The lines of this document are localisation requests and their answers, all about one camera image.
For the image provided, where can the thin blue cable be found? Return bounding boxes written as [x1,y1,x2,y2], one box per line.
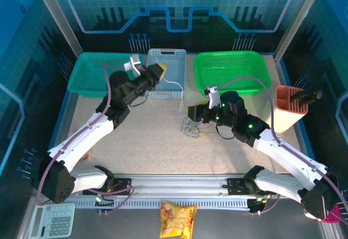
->
[181,116,202,139]

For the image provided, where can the thin white cable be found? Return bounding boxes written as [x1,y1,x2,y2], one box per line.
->
[162,79,185,112]

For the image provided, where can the pale blue plastic basket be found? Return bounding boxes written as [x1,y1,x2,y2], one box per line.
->
[142,48,188,99]

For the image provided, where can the teal plastic basket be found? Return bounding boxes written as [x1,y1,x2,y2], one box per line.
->
[67,52,145,99]

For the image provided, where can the bright green plastic basket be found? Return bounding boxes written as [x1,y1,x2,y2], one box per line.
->
[193,51,272,97]

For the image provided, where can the cream orange holder container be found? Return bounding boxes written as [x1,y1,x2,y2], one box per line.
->
[268,85,309,134]

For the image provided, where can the yellow snack bag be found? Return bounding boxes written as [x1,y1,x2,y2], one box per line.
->
[159,199,199,239]

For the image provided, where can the pink plastic object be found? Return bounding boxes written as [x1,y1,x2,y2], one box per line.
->
[320,205,342,225]

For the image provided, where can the white desk calculator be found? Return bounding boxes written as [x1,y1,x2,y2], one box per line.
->
[28,203,76,238]

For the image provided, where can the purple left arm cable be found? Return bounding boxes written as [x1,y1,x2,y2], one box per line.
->
[36,64,135,214]

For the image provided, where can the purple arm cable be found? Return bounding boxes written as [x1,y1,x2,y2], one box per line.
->
[216,76,348,218]
[36,64,135,214]

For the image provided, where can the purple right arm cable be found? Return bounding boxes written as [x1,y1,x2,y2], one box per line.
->
[216,76,348,218]

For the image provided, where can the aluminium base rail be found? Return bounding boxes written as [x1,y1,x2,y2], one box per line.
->
[81,172,275,199]

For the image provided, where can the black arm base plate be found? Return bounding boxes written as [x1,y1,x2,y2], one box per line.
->
[110,178,134,195]
[226,178,248,196]

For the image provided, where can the aluminium frame post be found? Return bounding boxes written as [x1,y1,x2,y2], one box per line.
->
[29,0,84,58]
[274,0,326,62]

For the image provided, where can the white slotted cable duct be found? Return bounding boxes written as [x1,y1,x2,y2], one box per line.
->
[64,197,251,210]

